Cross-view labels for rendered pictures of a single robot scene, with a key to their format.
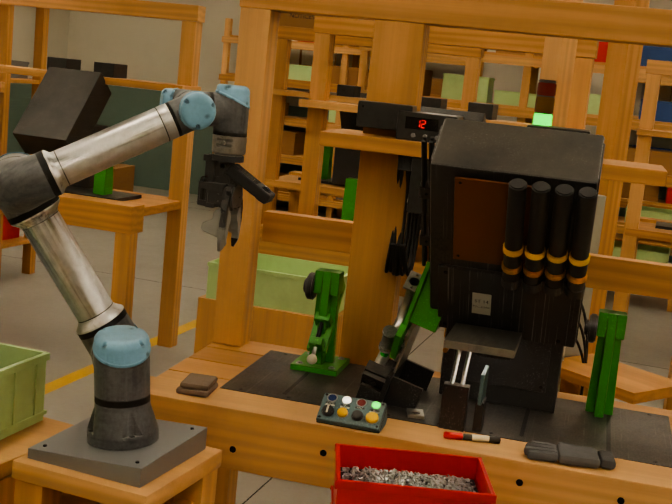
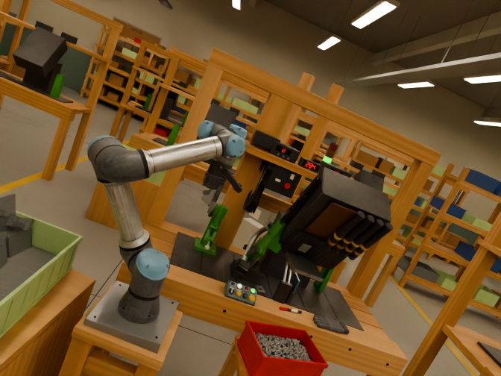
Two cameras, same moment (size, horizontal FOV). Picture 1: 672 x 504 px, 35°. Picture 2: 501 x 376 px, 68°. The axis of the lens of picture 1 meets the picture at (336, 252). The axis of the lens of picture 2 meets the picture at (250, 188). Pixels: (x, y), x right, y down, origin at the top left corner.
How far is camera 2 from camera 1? 1.21 m
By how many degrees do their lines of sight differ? 23
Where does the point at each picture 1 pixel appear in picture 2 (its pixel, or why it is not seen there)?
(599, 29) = (364, 130)
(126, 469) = (150, 342)
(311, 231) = not seen: hidden behind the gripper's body
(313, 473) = (216, 319)
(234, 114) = not seen: hidden behind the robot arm
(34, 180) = (136, 170)
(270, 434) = (200, 298)
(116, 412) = (144, 303)
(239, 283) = (168, 196)
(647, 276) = not seen: hidden behind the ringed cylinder
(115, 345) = (154, 267)
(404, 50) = (281, 112)
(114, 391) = (146, 292)
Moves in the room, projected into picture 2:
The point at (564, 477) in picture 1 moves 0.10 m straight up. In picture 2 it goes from (330, 337) to (339, 320)
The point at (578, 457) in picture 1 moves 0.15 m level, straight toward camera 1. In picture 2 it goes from (337, 328) to (347, 348)
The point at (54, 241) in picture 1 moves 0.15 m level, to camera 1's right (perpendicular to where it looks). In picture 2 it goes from (124, 196) to (166, 208)
